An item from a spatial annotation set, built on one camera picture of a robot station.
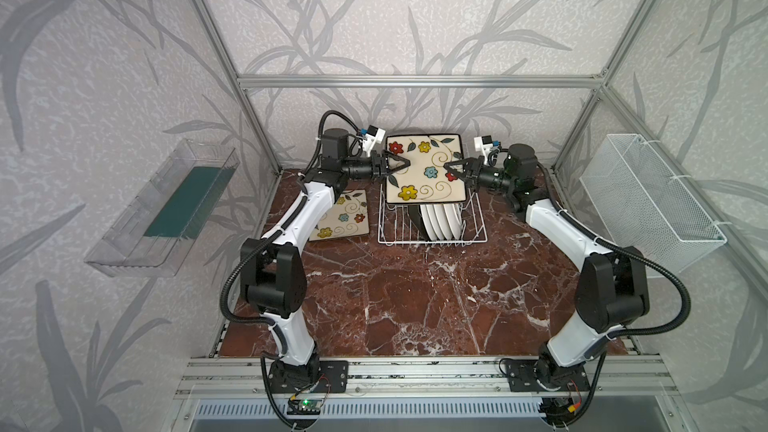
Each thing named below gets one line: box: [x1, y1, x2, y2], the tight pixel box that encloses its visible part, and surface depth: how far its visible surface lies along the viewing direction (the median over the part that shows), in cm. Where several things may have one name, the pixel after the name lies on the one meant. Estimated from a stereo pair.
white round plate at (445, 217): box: [433, 204, 455, 240], surface depth 90 cm
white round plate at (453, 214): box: [443, 204, 463, 239], surface depth 92 cm
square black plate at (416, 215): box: [408, 204, 431, 241], surface depth 88 cm
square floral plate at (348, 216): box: [309, 190, 369, 241], surface depth 107 cm
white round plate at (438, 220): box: [426, 204, 447, 241], surface depth 89 cm
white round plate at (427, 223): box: [420, 204, 438, 241], surface depth 88 cm
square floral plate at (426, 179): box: [385, 133, 466, 204], surface depth 79 cm
